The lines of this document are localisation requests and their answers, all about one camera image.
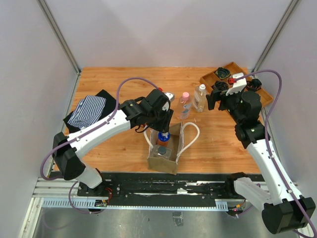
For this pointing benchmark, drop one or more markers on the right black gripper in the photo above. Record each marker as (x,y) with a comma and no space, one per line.
(215,95)

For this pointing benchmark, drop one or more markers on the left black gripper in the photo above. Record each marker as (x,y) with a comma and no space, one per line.
(164,126)

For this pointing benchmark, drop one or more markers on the wooden divided tray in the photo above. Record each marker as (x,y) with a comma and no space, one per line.
(210,79)

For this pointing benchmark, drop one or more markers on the white cap clear bottle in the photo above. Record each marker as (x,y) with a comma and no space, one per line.
(199,99)

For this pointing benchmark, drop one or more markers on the pink cap clear bottle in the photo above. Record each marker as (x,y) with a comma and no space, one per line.
(184,106)

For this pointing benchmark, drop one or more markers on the black garment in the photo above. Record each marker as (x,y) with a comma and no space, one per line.
(108,109)

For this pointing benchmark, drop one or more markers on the blue striped shirt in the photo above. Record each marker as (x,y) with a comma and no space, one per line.
(87,112)

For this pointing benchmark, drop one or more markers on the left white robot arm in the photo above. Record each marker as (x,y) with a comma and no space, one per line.
(69,150)

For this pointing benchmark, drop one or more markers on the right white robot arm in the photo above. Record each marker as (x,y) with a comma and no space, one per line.
(282,206)

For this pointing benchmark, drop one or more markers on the canvas burlap tote bag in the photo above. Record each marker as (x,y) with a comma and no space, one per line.
(176,144)

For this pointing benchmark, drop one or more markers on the rolled black dotted tie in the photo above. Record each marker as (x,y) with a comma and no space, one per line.
(220,85)

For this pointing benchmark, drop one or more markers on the rolled dark blue tie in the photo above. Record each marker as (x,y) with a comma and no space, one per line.
(222,73)

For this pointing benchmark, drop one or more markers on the grey cap square bottle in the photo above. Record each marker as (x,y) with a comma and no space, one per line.
(161,152)

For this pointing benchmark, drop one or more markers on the rolled black orange tie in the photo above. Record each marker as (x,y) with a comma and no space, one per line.
(254,85)

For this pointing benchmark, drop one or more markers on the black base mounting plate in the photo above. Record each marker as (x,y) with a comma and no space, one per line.
(163,190)

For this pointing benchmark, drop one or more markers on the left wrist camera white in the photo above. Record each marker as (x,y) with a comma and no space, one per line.
(170,97)

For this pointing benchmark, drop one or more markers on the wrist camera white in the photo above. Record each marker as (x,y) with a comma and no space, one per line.
(238,82)
(170,97)

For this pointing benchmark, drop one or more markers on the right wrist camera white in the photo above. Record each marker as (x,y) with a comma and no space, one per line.
(238,82)

